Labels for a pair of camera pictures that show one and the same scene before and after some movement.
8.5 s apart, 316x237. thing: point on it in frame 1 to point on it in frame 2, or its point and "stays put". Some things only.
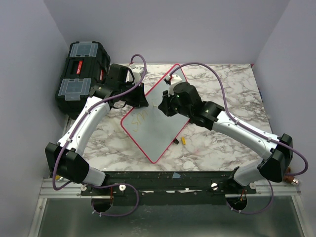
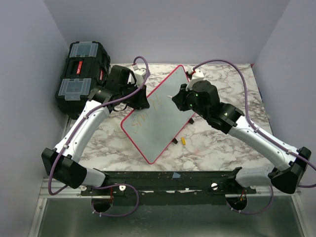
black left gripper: [140, 100] stays put
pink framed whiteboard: [151, 130] stays put
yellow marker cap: [183, 140] stays put
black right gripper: [164, 106] to [179, 98]
